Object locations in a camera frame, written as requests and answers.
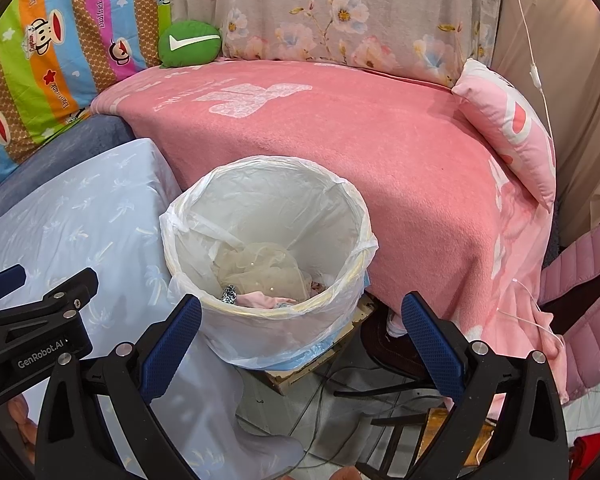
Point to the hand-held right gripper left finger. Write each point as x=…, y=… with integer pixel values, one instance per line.
x=172, y=342

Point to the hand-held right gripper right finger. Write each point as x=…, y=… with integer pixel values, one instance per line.
x=430, y=345

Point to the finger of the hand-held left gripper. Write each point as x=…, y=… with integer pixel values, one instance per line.
x=60, y=294
x=2, y=282

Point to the leopard print scrunchie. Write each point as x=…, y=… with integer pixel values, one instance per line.
x=229, y=293

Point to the pale pink cloth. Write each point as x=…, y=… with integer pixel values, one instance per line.
x=257, y=300

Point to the beige tulle mesh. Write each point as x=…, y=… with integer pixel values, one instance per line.
x=260, y=272

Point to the dark patterned cloth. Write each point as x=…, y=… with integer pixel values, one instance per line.
x=282, y=303

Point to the white bin with plastic liner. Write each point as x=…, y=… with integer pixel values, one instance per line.
x=280, y=200

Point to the person's left hand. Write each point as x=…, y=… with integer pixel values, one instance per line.
x=20, y=420

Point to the black chair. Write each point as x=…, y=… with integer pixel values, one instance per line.
x=385, y=340

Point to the brown wooden board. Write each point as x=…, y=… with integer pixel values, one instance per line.
x=432, y=430

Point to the light blue tablecloth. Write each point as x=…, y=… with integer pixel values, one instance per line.
x=80, y=210

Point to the wooden crate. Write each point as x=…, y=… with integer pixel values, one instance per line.
x=300, y=375

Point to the blue-grey cushion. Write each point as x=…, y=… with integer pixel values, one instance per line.
x=80, y=140

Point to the pink puffer jacket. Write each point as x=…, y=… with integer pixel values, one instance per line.
x=590, y=280

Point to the pink blanket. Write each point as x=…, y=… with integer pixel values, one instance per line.
x=380, y=160

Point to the red cloth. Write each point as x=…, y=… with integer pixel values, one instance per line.
x=590, y=455

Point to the pink pillow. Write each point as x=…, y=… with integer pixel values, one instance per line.
x=510, y=125

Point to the striped monkey print quilt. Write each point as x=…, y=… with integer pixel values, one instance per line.
x=55, y=35

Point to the green cushion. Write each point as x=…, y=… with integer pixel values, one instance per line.
x=190, y=55

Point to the beige curtain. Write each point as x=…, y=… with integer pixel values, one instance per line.
x=580, y=110

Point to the grey floral quilt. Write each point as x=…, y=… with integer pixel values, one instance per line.
x=330, y=10

